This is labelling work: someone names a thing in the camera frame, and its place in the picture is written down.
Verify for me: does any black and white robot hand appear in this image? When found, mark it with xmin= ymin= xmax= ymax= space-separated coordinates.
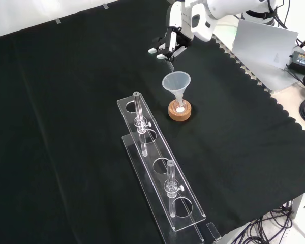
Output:
xmin=147 ymin=0 xmax=216 ymax=63

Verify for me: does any clear plastic funnel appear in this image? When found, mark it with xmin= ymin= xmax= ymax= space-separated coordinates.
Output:
xmin=162 ymin=71 xmax=192 ymax=104

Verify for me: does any small round-bottom glass flask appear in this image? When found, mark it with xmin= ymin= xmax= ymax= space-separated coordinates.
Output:
xmin=173 ymin=98 xmax=188 ymax=115

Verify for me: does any clear acrylic funnel stand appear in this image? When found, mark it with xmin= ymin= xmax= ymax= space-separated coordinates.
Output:
xmin=116 ymin=91 xmax=206 ymax=244

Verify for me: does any pale grey board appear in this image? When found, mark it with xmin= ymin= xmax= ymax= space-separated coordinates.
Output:
xmin=232 ymin=18 xmax=299 ymax=70

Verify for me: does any black power adapter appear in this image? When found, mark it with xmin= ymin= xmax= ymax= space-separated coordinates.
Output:
xmin=289 ymin=50 xmax=305 ymax=75

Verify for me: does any black cloth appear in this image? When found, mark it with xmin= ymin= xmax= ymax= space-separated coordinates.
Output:
xmin=0 ymin=0 xmax=305 ymax=244

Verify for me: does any small clear acrylic block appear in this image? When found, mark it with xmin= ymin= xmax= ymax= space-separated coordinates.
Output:
xmin=205 ymin=222 xmax=222 ymax=242

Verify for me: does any grey metal base plate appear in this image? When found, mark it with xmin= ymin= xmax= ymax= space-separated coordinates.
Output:
xmin=212 ymin=20 xmax=305 ymax=93

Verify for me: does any cork ring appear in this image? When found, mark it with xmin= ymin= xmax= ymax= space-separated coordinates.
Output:
xmin=168 ymin=100 xmax=193 ymax=123

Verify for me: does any black floor cable bundle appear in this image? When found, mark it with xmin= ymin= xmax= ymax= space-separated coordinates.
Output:
xmin=240 ymin=199 xmax=305 ymax=244

